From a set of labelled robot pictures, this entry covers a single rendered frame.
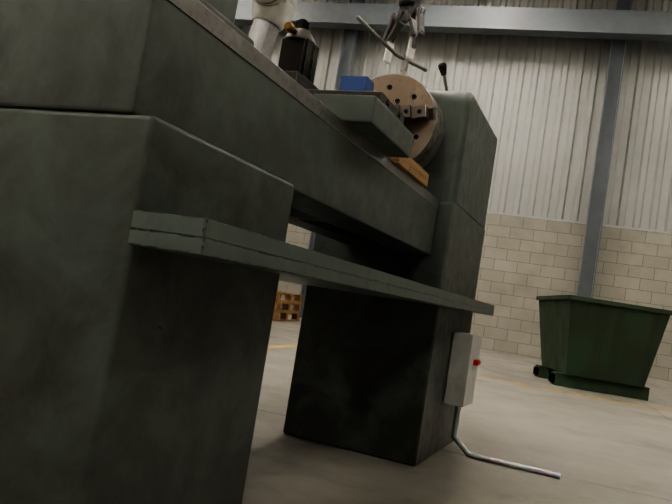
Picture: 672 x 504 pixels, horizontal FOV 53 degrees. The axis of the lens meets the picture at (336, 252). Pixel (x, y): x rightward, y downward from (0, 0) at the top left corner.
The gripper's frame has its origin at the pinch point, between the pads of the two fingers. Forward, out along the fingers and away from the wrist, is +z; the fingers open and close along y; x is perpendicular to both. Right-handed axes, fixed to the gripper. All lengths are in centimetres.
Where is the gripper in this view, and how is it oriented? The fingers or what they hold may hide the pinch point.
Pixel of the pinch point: (398, 54)
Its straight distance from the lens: 228.2
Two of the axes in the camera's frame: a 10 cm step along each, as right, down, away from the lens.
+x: 7.5, 1.9, 6.4
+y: 6.3, 1.0, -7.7
